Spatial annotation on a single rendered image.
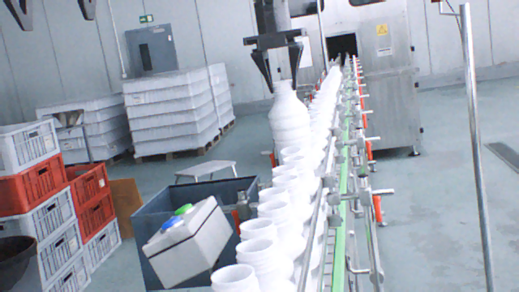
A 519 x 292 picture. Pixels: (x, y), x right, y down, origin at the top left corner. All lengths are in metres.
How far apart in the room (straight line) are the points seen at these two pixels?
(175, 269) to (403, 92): 4.96
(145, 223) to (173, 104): 6.08
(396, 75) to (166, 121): 3.38
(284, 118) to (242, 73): 10.42
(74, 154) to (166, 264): 7.63
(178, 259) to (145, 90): 6.91
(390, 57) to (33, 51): 9.06
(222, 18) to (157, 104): 4.18
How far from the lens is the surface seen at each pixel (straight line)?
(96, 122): 8.09
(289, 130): 0.91
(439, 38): 11.20
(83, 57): 12.45
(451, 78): 11.25
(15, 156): 3.20
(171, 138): 7.62
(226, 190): 1.75
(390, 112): 5.64
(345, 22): 5.57
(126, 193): 4.42
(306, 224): 0.72
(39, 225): 3.34
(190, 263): 0.77
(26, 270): 2.65
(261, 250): 0.52
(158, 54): 11.73
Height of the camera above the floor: 1.34
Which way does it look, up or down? 10 degrees down
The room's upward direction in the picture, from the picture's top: 10 degrees counter-clockwise
